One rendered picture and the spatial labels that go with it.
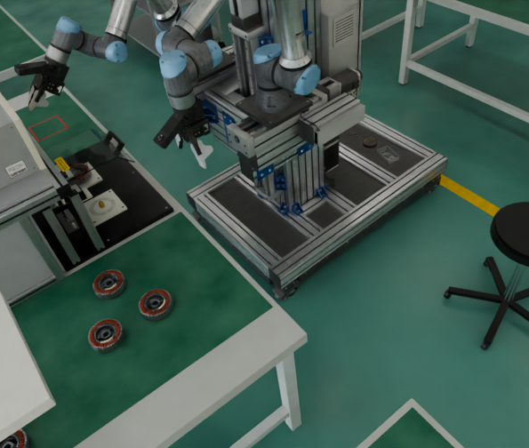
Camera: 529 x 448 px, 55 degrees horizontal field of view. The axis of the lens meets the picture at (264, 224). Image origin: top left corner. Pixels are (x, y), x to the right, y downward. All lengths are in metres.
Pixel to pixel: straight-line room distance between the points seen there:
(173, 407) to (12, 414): 0.54
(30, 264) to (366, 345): 1.50
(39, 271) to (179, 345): 0.60
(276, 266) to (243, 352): 0.93
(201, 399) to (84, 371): 0.40
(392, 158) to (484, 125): 0.92
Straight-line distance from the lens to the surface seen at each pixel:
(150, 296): 1.78
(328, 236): 2.59
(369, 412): 2.35
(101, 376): 1.71
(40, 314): 1.95
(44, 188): 1.81
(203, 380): 1.61
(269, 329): 1.66
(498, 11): 3.47
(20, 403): 1.21
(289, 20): 1.73
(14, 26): 4.11
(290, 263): 2.48
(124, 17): 2.01
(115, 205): 2.15
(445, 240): 2.94
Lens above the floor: 2.16
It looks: 46 degrees down
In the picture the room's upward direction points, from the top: 8 degrees counter-clockwise
